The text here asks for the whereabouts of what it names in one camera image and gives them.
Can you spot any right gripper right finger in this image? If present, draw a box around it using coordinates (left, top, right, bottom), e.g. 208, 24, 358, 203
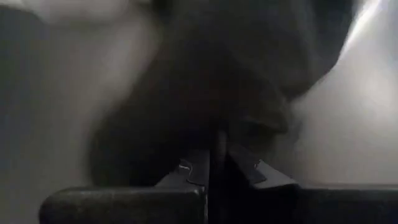
226, 145, 398, 224

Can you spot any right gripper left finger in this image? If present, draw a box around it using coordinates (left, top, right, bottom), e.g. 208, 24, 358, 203
39, 149, 210, 224

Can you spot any black towel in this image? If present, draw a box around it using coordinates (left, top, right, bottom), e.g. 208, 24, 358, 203
86, 0, 358, 187

